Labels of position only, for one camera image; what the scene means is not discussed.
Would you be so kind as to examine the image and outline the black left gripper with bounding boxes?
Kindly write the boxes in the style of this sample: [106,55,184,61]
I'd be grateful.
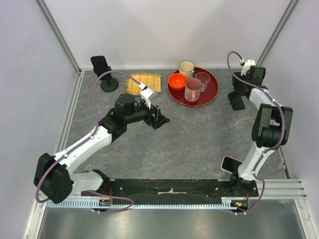
[125,99,169,129]

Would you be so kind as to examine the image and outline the black folding phone stand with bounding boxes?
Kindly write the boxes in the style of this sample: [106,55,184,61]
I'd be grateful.
[227,92,245,111]

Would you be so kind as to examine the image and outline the black round-base phone stand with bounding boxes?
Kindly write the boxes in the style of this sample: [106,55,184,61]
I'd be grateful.
[93,66,119,93]

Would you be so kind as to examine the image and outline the black smartphone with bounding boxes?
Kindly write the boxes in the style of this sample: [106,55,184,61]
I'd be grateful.
[90,55,110,77]

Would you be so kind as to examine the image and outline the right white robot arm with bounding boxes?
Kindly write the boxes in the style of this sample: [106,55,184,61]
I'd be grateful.
[228,61,293,196]

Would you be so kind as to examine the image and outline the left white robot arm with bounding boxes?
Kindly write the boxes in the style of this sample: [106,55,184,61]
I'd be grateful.
[33,93,170,204]

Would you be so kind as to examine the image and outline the clear drinking glass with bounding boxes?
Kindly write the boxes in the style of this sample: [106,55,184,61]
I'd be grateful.
[195,72,210,92]

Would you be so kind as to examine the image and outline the orange bowl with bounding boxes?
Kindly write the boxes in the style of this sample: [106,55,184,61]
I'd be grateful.
[168,73,187,90]

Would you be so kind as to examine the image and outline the pink patterned mug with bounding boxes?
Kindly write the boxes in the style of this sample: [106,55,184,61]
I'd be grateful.
[184,78,202,102]

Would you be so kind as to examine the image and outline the yellow woven bamboo mat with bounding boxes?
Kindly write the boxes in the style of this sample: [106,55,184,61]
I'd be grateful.
[126,73,161,96]

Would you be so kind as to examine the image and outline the pink-cased smartphone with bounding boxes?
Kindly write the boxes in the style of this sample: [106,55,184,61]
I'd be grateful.
[220,155,243,174]

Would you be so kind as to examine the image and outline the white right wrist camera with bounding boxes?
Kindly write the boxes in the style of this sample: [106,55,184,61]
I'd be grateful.
[240,59,256,76]

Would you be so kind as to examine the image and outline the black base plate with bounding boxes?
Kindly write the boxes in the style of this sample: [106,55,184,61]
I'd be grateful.
[81,178,260,205]

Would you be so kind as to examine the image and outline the slotted cable duct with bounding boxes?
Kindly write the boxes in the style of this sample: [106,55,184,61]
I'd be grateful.
[46,198,245,210]

